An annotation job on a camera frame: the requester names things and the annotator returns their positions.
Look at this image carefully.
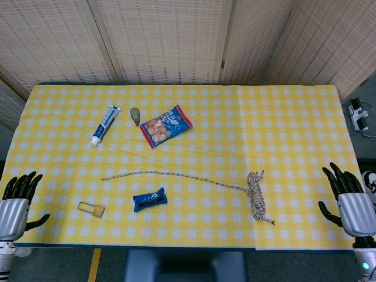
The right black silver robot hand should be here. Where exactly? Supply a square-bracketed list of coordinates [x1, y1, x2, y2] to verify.
[318, 162, 376, 237]

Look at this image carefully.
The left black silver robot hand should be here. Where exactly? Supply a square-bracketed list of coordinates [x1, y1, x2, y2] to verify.
[0, 172, 51, 242]

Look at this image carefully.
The beige braided rope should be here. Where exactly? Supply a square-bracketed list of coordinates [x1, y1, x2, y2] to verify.
[101, 169, 276, 226]

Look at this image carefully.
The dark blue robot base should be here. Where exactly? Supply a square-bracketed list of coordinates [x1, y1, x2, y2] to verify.
[125, 249, 249, 282]

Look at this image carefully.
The black white sneaker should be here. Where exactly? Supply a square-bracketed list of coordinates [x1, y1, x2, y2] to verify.
[360, 170, 376, 212]

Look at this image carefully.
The brass padlock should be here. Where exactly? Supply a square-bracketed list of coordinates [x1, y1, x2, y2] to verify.
[77, 202, 106, 219]

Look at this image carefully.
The yellow floor tape strip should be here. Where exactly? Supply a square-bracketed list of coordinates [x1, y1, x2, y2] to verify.
[87, 248, 102, 282]

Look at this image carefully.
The white power strip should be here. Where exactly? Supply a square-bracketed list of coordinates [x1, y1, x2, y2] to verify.
[348, 98, 370, 132]

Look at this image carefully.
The yellow white checked tablecloth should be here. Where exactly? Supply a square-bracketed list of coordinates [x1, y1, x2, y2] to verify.
[0, 84, 367, 251]

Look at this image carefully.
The white blue toothpaste tube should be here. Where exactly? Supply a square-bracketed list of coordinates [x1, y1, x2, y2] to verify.
[90, 105, 122, 147]

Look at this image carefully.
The blue wrapped packet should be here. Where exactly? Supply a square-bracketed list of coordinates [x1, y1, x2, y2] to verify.
[132, 187, 168, 213]

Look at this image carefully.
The small grey stone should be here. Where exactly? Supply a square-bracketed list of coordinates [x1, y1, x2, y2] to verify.
[129, 108, 141, 127]

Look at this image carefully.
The blue red snack bag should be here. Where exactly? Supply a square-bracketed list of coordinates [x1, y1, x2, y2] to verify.
[139, 105, 193, 149]

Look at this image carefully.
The beige woven folding screen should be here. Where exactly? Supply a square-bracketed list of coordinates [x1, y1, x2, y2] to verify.
[0, 0, 376, 130]

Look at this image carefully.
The white power cable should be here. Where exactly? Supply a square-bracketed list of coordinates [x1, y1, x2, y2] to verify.
[360, 101, 376, 138]

